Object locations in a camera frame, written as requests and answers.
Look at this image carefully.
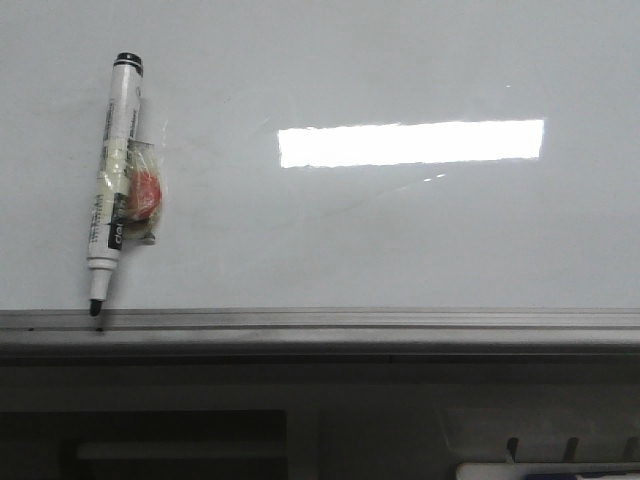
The white black whiteboard marker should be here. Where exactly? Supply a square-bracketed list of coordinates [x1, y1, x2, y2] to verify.
[87, 52, 144, 317]

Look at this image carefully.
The white whiteboard surface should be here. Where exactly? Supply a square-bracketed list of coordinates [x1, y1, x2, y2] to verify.
[1, 1, 639, 310]

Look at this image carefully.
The red magnet taped to marker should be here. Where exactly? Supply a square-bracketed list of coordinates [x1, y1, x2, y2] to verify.
[124, 140, 163, 245]

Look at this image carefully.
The aluminium whiteboard frame rail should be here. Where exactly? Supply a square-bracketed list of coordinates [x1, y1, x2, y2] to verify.
[1, 307, 639, 360]

